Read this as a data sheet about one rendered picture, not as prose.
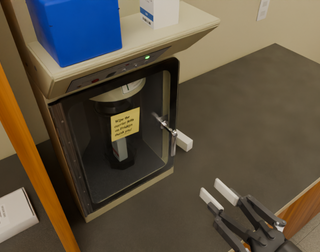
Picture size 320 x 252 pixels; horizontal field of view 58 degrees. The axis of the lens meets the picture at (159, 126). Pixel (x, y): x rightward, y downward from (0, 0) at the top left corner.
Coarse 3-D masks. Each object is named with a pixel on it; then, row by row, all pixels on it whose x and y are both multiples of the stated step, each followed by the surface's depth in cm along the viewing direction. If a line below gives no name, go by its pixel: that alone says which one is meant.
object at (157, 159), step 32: (160, 64) 65; (96, 96) 59; (128, 96) 65; (160, 96) 71; (96, 128) 64; (160, 128) 78; (96, 160) 70; (128, 160) 78; (160, 160) 87; (96, 192) 78
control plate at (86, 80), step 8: (168, 48) 54; (144, 56) 51; (152, 56) 54; (120, 64) 48; (96, 72) 46; (104, 72) 49; (120, 72) 56; (72, 80) 44; (80, 80) 47; (88, 80) 50; (72, 88) 50
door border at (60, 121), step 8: (64, 96) 56; (56, 104) 55; (56, 112) 56; (56, 120) 57; (64, 120) 58; (64, 128) 59; (64, 136) 60; (64, 144) 61; (72, 144) 63; (72, 152) 64; (72, 160) 66; (72, 168) 67; (80, 168) 69; (72, 176) 68; (80, 176) 70; (80, 184) 72; (80, 192) 74; (80, 200) 75; (88, 200) 77; (88, 208) 80
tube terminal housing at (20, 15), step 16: (0, 0) 49; (16, 0) 42; (128, 0) 53; (16, 16) 43; (16, 32) 49; (32, 32) 46; (32, 64) 49; (32, 80) 57; (48, 112) 56; (48, 128) 68; (64, 160) 67; (64, 176) 83; (160, 176) 95; (128, 192) 89; (80, 208) 82
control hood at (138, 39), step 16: (128, 16) 54; (192, 16) 54; (208, 16) 54; (128, 32) 49; (144, 32) 49; (160, 32) 49; (176, 32) 49; (192, 32) 51; (208, 32) 56; (32, 48) 45; (128, 48) 45; (144, 48) 46; (160, 48) 51; (176, 48) 58; (48, 64) 41; (80, 64) 41; (96, 64) 43; (112, 64) 46; (144, 64) 60; (48, 80) 42; (64, 80) 42; (48, 96) 50
